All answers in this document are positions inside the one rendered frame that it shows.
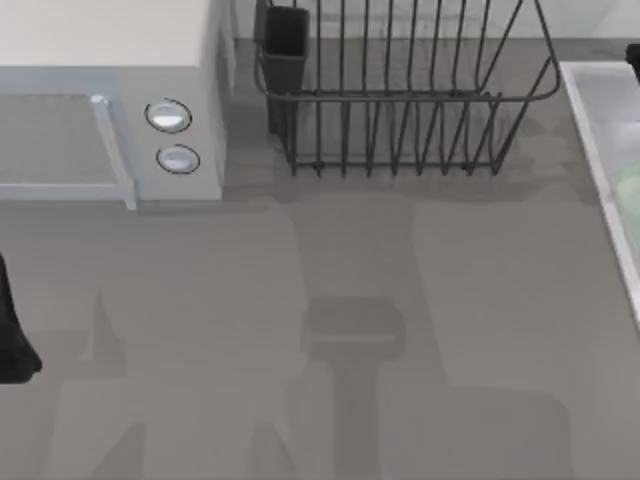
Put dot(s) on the round silver microwave knob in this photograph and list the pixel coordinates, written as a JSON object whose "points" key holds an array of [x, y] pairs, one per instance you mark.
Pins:
{"points": [[177, 159], [168, 116]]}

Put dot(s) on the dark grey cutlery holder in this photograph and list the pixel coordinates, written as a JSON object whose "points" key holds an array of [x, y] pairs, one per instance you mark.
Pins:
{"points": [[285, 55]]}

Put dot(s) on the microwave oven door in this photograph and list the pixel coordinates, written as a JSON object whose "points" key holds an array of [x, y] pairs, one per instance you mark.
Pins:
{"points": [[50, 145]]}

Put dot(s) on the pale microwave oven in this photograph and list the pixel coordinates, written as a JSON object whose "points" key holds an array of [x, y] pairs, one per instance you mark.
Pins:
{"points": [[100, 40]]}

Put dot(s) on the white sink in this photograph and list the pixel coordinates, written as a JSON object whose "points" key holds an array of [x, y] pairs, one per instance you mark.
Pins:
{"points": [[607, 125]]}

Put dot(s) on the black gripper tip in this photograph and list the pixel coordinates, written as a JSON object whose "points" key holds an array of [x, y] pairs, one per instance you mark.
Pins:
{"points": [[12, 340]]}

